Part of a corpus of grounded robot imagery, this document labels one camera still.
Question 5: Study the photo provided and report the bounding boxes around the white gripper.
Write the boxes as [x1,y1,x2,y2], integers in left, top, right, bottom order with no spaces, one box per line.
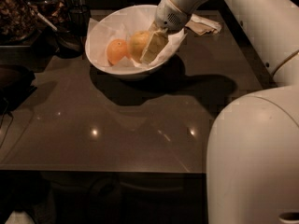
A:
[140,0,191,64]

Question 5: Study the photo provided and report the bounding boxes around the yellowish orange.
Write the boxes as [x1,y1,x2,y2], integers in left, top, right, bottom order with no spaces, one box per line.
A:
[128,31,150,63]

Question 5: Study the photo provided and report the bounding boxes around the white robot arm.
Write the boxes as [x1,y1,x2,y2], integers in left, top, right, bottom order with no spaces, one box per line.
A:
[155,0,299,224]

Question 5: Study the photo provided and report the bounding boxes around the white bowl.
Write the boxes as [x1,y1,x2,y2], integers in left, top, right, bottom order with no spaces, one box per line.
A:
[84,4,185,82]

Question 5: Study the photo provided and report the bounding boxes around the left orange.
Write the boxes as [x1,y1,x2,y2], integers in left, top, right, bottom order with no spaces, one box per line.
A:
[106,39,130,65]

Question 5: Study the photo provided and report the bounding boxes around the white paper liner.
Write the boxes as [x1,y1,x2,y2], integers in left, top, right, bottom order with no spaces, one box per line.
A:
[87,7,187,70]

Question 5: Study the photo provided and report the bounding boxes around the crumpled paper napkin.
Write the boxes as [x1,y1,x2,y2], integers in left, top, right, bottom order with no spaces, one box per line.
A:
[186,14,222,35]

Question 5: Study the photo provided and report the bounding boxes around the smaller glass snack jar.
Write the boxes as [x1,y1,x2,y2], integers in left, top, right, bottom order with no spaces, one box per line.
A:
[26,0,69,28]

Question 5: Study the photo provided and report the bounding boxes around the dark metal tray stand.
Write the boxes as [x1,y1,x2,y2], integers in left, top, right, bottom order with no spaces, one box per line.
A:
[0,28,58,73]

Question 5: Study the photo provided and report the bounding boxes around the large glass snack jar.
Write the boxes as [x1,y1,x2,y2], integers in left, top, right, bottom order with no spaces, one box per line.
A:
[0,0,36,45]

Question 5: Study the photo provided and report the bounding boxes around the black device at left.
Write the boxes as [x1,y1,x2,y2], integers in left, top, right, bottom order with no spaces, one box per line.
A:
[0,65,36,114]

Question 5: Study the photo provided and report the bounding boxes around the black wire mesh cup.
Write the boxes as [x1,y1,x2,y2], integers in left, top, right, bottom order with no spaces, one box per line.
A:
[68,5,91,36]

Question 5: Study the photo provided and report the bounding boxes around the cable under table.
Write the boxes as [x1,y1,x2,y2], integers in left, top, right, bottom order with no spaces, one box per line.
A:
[83,173,129,224]

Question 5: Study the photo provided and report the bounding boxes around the black cable at left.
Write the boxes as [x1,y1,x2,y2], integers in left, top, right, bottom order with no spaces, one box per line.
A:
[0,97,15,149]

